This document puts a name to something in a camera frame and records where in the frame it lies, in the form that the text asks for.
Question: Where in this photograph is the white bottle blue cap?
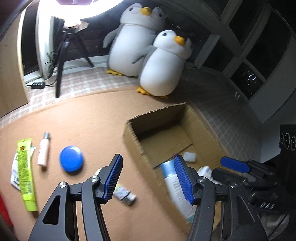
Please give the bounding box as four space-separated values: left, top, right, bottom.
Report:
160 159 196 223

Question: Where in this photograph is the small white block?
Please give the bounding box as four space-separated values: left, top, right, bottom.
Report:
183 152 196 163

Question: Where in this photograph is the patterned tissue pack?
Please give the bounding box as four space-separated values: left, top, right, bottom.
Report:
197 166 221 185

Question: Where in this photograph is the red cloth pouch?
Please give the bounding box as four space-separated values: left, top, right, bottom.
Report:
0 196 14 230

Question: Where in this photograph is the white blue sachet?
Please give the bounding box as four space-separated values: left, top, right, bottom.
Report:
10 146 37 191

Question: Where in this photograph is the small pink bottle grey cap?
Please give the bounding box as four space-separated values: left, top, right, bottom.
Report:
37 132 51 168

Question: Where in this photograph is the blue round container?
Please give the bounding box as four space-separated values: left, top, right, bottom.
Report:
59 146 84 173

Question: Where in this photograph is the green tube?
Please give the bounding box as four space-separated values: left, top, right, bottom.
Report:
17 138 38 212

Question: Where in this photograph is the cardboard box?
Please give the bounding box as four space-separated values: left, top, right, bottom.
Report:
123 103 228 234

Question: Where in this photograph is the small penguin plush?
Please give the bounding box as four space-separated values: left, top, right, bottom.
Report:
132 30 193 98

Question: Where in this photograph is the wooden cabinet panel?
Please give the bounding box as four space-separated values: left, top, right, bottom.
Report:
0 14 30 117

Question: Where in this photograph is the black power strip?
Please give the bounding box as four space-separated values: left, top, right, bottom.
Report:
31 82 46 89

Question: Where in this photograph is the large penguin plush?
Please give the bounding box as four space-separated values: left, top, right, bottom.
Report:
103 3 165 77

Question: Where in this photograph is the black tripod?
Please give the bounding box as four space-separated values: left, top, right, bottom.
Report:
55 26 95 99

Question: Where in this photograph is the black camera box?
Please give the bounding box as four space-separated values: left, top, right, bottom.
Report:
279 125 296 157

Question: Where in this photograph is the ring light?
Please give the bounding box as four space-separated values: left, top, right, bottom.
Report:
39 1 122 25

